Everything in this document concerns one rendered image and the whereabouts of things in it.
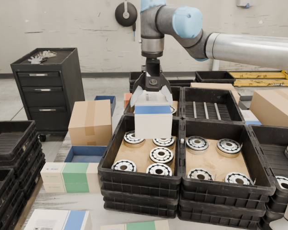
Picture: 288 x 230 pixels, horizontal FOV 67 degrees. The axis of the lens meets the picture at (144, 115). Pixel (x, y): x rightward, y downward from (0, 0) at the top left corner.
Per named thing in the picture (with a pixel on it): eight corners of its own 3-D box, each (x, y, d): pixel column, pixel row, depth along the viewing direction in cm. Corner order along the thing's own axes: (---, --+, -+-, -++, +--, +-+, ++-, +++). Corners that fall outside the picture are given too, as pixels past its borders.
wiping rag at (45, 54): (53, 59, 217) (52, 55, 215) (31, 59, 216) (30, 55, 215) (61, 51, 241) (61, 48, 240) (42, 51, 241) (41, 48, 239)
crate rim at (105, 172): (181, 185, 74) (181, 180, 72) (96, 175, 78) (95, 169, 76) (181, 122, 108) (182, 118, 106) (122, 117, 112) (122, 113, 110)
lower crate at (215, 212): (258, 233, 80) (268, 213, 74) (176, 222, 84) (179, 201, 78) (236, 160, 114) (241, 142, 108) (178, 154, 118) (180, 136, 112)
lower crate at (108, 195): (176, 222, 84) (178, 201, 78) (102, 211, 88) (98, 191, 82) (178, 154, 118) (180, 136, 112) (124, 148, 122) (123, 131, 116)
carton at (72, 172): (101, 172, 98) (100, 162, 95) (98, 183, 93) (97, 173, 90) (49, 172, 99) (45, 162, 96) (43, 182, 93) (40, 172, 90)
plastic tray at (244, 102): (266, 100, 174) (268, 94, 172) (281, 112, 157) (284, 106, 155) (233, 101, 173) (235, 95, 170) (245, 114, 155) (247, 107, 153)
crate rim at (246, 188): (275, 196, 70) (278, 191, 68) (181, 185, 74) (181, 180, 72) (245, 127, 104) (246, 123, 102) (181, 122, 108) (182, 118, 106)
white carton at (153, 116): (170, 138, 73) (172, 115, 69) (135, 138, 73) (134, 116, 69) (164, 109, 91) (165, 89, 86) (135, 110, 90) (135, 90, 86)
